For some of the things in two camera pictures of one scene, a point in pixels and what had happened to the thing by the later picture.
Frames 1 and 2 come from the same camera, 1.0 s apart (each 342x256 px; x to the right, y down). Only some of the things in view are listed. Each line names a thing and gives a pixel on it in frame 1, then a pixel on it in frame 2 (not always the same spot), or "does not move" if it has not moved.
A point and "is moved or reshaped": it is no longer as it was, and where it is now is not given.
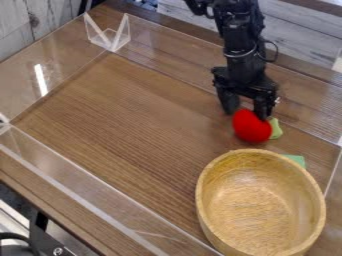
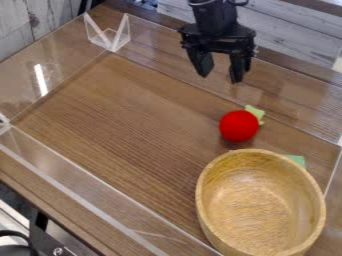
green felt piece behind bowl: x=299 y=158 does not move
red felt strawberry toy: x=250 y=127 is moved or reshaped
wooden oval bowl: x=261 y=204 does not move
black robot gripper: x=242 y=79 → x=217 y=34
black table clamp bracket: x=45 y=245 does not move
